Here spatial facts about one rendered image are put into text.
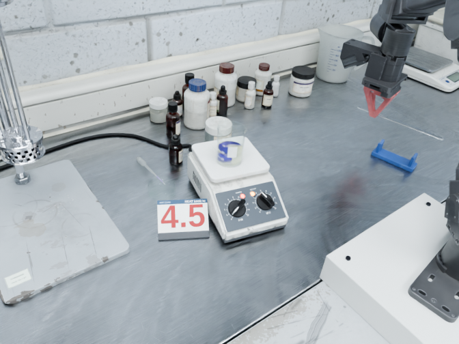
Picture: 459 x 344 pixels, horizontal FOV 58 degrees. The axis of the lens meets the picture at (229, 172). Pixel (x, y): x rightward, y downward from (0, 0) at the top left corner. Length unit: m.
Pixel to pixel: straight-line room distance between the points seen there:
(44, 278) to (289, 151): 0.58
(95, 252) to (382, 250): 0.46
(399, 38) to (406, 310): 0.53
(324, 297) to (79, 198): 0.47
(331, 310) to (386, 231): 0.17
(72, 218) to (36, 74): 0.37
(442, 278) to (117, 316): 0.48
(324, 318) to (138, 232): 0.34
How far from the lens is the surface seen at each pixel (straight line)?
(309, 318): 0.67
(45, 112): 1.01
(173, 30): 1.11
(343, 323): 0.68
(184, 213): 0.75
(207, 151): 0.79
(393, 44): 0.93
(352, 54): 0.97
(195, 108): 0.99
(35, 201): 0.84
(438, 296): 0.68
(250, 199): 0.74
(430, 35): 1.75
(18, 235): 0.78
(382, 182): 0.96
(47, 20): 0.99
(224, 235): 0.72
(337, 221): 0.82
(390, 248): 0.72
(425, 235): 0.77
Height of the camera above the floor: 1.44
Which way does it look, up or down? 37 degrees down
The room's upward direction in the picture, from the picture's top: 5 degrees clockwise
